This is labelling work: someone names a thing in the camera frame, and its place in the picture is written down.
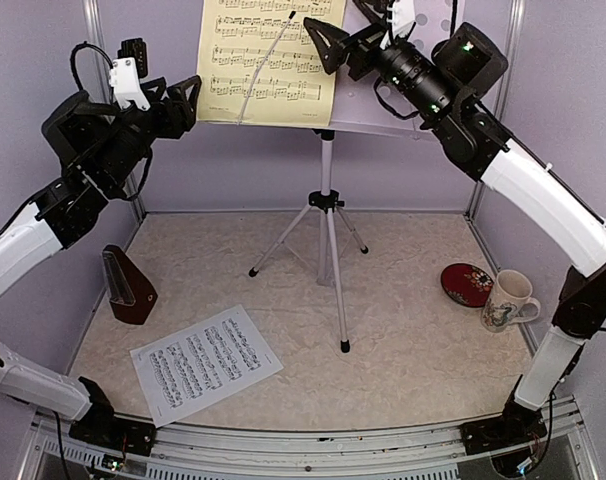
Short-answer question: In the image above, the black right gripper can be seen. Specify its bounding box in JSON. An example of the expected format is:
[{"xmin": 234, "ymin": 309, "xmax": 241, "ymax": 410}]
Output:
[{"xmin": 303, "ymin": 0, "xmax": 460, "ymax": 119}]

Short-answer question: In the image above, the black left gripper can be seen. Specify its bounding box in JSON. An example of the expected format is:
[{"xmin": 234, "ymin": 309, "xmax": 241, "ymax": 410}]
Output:
[{"xmin": 90, "ymin": 73, "xmax": 202, "ymax": 190}]

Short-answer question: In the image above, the white perforated music stand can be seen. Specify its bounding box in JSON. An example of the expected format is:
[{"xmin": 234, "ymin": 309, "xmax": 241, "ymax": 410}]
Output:
[{"xmin": 247, "ymin": 0, "xmax": 464, "ymax": 355}]

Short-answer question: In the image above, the yellow sheet music page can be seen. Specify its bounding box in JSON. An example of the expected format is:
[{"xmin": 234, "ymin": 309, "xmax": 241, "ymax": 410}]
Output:
[{"xmin": 197, "ymin": 0, "xmax": 346, "ymax": 127}]

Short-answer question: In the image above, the white sheet music page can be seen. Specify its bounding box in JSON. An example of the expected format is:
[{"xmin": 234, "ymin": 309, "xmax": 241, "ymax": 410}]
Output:
[{"xmin": 130, "ymin": 305, "xmax": 283, "ymax": 428}]

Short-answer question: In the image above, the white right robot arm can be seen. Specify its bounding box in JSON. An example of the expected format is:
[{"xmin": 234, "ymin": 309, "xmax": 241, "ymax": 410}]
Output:
[{"xmin": 303, "ymin": 1, "xmax": 606, "ymax": 444}]

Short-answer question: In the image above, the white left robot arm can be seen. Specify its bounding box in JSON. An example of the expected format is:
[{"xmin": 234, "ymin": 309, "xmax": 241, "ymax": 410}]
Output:
[{"xmin": 0, "ymin": 75, "xmax": 201, "ymax": 445}]

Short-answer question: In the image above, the brown wooden metronome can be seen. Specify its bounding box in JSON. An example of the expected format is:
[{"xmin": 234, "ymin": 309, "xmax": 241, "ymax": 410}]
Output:
[{"xmin": 102, "ymin": 244, "xmax": 158, "ymax": 326}]

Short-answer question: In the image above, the red floral coaster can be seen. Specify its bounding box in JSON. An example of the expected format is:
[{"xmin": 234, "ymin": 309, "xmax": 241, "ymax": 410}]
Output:
[{"xmin": 440, "ymin": 263, "xmax": 494, "ymax": 308}]

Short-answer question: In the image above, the floral ceramic mug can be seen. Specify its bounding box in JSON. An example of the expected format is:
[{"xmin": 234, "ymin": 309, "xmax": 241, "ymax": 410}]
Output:
[{"xmin": 481, "ymin": 269, "xmax": 541, "ymax": 333}]

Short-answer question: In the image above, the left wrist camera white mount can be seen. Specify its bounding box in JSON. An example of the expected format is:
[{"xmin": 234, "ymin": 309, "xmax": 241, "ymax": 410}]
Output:
[{"xmin": 109, "ymin": 38, "xmax": 150, "ymax": 111}]

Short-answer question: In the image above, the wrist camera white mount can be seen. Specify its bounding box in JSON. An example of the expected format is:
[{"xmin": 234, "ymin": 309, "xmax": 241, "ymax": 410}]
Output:
[
  {"xmin": 109, "ymin": 38, "xmax": 150, "ymax": 111},
  {"xmin": 380, "ymin": 0, "xmax": 416, "ymax": 50}
]

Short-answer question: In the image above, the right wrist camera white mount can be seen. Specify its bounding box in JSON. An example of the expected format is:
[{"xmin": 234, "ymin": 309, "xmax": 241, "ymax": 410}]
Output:
[{"xmin": 380, "ymin": 0, "xmax": 416, "ymax": 50}]

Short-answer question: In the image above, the left aluminium corner post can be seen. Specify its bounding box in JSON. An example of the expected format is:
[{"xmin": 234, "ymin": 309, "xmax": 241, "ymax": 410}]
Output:
[{"xmin": 81, "ymin": 0, "xmax": 145, "ymax": 226}]

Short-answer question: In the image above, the aluminium corner post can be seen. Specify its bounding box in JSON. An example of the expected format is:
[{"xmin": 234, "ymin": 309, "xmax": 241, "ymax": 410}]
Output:
[
  {"xmin": 466, "ymin": 1, "xmax": 526, "ymax": 222},
  {"xmin": 81, "ymin": 0, "xmax": 145, "ymax": 226}
]

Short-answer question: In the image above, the right aluminium corner post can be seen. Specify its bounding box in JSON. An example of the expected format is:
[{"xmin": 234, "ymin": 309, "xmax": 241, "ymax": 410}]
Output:
[{"xmin": 466, "ymin": 1, "xmax": 526, "ymax": 222}]

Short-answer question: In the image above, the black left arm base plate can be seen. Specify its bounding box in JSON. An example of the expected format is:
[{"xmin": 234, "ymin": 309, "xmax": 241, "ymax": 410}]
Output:
[{"xmin": 69, "ymin": 417, "xmax": 156, "ymax": 457}]

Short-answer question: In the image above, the aluminium front rail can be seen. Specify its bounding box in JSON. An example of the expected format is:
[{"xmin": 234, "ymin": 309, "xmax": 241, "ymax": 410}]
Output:
[{"xmin": 14, "ymin": 397, "xmax": 601, "ymax": 479}]

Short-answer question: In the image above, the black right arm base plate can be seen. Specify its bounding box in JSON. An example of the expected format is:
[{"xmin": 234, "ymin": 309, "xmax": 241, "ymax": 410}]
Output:
[{"xmin": 460, "ymin": 416, "xmax": 547, "ymax": 455}]

